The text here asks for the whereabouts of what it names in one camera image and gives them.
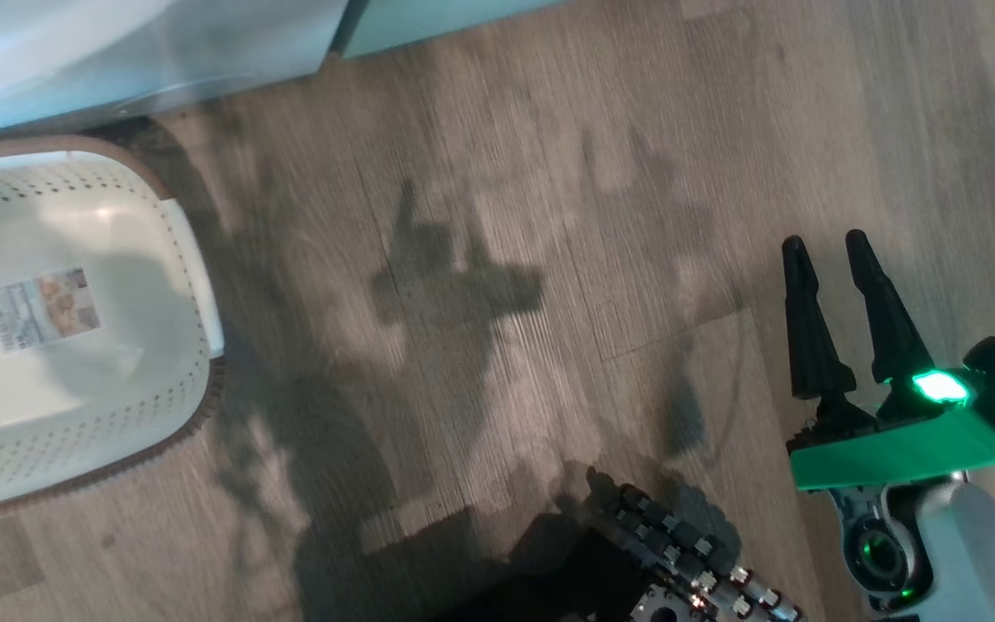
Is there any pale teal cabinet with baseboard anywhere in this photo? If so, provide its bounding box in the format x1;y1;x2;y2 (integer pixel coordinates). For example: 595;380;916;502
327;0;572;61

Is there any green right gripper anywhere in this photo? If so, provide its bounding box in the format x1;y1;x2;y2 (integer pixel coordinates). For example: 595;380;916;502
780;228;995;493

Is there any white front-load washing machine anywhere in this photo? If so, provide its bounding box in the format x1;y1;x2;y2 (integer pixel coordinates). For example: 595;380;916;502
0;0;353;146

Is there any printed basket sticker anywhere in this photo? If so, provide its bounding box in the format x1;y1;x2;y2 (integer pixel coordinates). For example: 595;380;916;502
0;267;104;354

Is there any cream perforated laundry basket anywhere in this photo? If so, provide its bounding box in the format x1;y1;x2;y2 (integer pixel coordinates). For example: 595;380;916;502
0;134;227;530

